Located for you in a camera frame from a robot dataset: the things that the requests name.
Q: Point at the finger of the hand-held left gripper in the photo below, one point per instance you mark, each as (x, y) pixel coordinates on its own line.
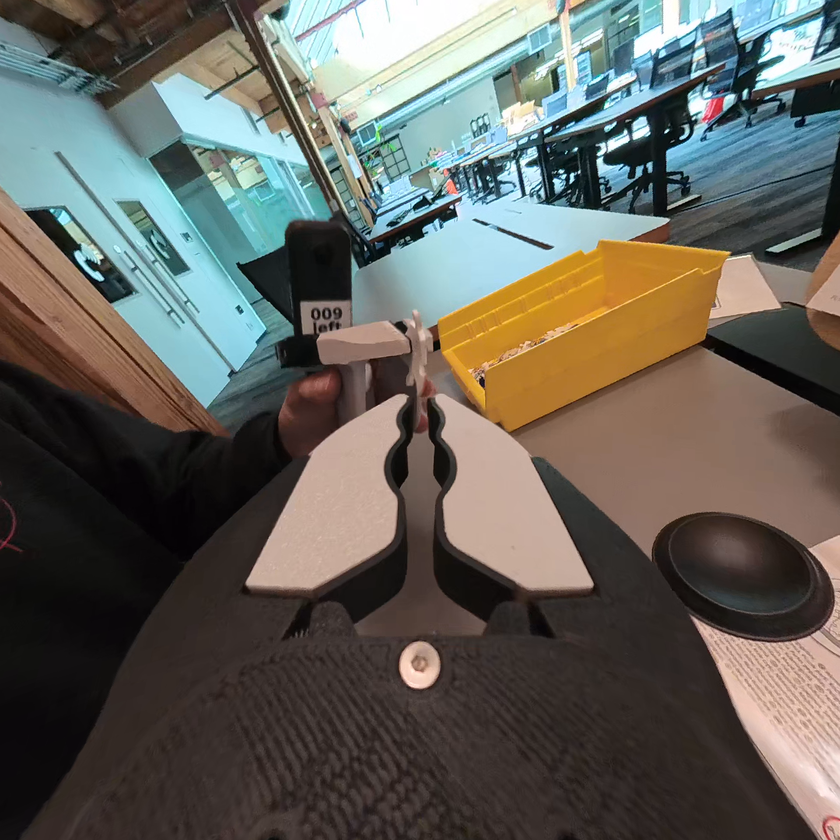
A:
(364, 342)

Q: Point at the black dome stand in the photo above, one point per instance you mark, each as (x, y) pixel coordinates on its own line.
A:
(741, 571)

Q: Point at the black flat pad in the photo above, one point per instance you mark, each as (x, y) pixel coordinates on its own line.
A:
(781, 354)

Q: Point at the long office desk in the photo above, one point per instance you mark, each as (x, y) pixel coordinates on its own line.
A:
(630, 108)

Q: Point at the person's left hand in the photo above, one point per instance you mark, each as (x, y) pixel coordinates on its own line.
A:
(312, 413)

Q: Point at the brown cardboard box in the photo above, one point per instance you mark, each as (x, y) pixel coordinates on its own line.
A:
(823, 321)

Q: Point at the single curved puzzle piece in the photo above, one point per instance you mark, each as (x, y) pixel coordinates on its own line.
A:
(418, 341)

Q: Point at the person's left forearm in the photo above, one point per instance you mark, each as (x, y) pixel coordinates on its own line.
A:
(243, 459)

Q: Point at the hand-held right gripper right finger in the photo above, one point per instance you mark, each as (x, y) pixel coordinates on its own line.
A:
(505, 518)

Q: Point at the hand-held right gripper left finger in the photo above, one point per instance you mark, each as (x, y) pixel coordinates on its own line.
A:
(328, 518)

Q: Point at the printed instruction sheet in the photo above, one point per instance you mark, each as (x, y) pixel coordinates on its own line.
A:
(774, 709)

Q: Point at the pile of puzzle pieces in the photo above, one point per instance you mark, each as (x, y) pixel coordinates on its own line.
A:
(518, 354)

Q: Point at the white sheet of paper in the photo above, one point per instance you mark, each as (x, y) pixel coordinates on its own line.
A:
(745, 289)

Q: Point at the small wood-edged desk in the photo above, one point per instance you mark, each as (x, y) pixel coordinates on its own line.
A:
(413, 216)

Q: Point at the black office chair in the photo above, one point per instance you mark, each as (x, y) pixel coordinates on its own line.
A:
(820, 85)
(735, 59)
(646, 151)

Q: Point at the red bag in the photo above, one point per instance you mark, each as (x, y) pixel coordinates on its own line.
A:
(717, 108)

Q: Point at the white double door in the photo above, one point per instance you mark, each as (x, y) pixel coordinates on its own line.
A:
(164, 282)

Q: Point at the large white table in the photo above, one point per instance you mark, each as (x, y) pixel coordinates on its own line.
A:
(459, 262)

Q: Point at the yellow plastic bin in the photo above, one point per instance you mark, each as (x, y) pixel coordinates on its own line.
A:
(590, 354)

